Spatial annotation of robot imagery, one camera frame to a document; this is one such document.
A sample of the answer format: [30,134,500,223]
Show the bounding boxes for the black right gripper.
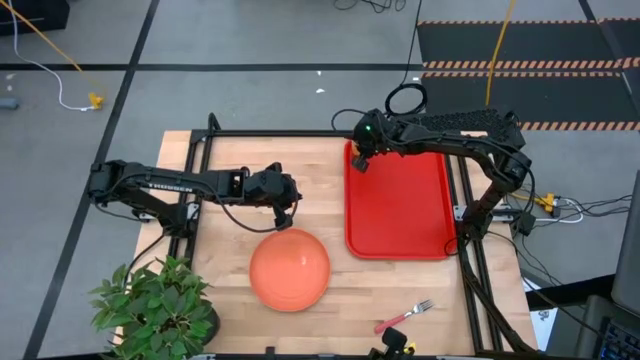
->
[352,109,401,174]

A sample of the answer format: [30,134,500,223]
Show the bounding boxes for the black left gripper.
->
[244,162,303,232]

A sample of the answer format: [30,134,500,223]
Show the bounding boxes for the orange plastic plate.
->
[248,228,332,313]

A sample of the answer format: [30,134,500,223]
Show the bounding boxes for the red-handled metal fork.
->
[374,298,435,335]

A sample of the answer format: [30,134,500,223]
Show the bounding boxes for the red plastic tray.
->
[343,139,457,261]

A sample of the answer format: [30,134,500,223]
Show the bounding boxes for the black device with yellow clip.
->
[369,327,417,359]

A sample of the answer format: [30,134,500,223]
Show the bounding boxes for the green potted plant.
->
[88,255,222,360]

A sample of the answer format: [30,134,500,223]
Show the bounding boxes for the black power brick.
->
[514,212,538,237]

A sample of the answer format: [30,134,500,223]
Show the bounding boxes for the black mat with hazard stripes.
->
[417,18,640,132]

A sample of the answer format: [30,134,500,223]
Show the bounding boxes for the white paper sheet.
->
[522,277,559,351]

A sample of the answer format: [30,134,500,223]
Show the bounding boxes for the grey monitor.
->
[610,169,640,317]

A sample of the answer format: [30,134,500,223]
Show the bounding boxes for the black box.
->
[0,0,70,37]

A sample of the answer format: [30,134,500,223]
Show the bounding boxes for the black metal table frame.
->
[167,112,539,359]

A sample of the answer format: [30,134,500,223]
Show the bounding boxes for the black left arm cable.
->
[212,187,301,235]

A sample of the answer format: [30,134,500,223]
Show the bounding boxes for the black coiled cable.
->
[383,0,429,117]

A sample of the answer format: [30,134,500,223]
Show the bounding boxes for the tangled black floor cables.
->
[333,0,407,14]

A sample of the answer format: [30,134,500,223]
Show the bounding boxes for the yellow cable over striped mat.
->
[484,0,517,107]

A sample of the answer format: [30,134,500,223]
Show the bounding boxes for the yellow connector with cable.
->
[509,191,558,214]

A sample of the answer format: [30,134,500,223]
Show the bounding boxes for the black cable bundle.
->
[549,193,634,225]

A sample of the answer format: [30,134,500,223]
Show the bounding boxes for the white floor cable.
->
[7,0,94,112]

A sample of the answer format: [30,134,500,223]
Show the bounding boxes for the yellow cable with yellow plug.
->
[0,0,106,111]

